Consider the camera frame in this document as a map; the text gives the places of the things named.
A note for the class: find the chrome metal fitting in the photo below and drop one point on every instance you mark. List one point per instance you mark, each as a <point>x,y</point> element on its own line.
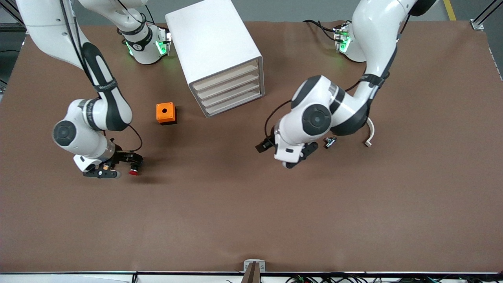
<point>331,142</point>

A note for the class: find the aluminium frame post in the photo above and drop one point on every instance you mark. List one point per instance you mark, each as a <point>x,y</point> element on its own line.
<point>477,24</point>
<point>13,12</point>

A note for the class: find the white semicircular pipe clamp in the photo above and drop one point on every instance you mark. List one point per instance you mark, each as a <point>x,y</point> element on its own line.
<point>372,133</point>

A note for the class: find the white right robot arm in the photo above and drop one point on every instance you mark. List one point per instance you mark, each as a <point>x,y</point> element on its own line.
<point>78,137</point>

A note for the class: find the orange push-button enclosure box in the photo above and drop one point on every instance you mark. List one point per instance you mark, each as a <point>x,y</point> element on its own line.
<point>165,112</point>

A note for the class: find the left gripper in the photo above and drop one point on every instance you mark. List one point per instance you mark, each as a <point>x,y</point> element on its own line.
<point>268,143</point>

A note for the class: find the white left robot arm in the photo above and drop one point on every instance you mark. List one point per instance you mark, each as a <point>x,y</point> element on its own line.
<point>373,39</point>

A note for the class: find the white table edge rail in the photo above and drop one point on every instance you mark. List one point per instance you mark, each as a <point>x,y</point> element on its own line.
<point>177,278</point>

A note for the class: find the brown pole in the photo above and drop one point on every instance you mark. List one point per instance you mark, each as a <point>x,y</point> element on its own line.
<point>252,275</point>

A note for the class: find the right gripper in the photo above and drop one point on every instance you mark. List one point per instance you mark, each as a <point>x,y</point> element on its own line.
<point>121,158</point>

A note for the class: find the grey metal bracket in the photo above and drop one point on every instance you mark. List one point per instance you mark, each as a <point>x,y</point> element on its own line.
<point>246,264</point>

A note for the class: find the red push button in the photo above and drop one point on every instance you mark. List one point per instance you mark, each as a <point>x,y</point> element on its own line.
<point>134,172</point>

